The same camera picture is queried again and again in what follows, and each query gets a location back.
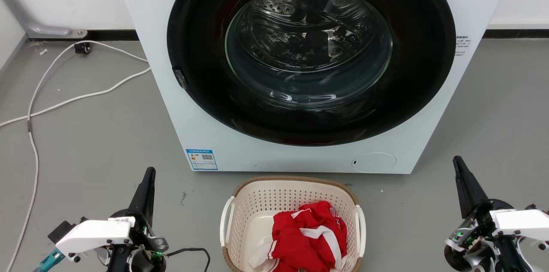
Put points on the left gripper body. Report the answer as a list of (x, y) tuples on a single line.
[(141, 237)]

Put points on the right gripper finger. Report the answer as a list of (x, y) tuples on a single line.
[(462, 190), (475, 192)]

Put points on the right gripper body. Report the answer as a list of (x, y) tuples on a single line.
[(476, 237)]

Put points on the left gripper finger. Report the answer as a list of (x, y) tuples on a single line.
[(140, 198), (150, 203)]

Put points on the cream perforated plastic laundry basket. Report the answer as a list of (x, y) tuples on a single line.
[(257, 203)]

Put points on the blue energy label sticker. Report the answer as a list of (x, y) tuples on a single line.
[(201, 159)]

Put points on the white front-load washing machine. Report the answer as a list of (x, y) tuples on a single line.
[(171, 126)]

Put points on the small black box on left wrist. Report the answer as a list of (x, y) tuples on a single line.
[(62, 231)]

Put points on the round white filter cover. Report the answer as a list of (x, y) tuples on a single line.
[(374, 162)]

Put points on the black round glass washer door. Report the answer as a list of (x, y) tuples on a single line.
[(201, 70)]

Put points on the small text label sticker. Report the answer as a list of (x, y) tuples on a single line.
[(461, 45)]

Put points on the small black floor plug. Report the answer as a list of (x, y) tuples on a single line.
[(82, 47)]

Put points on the red and white garment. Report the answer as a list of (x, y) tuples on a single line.
[(309, 242)]

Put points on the grey metal pipe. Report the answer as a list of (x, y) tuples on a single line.
[(25, 21)]

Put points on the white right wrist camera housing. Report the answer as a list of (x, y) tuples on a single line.
[(523, 222)]

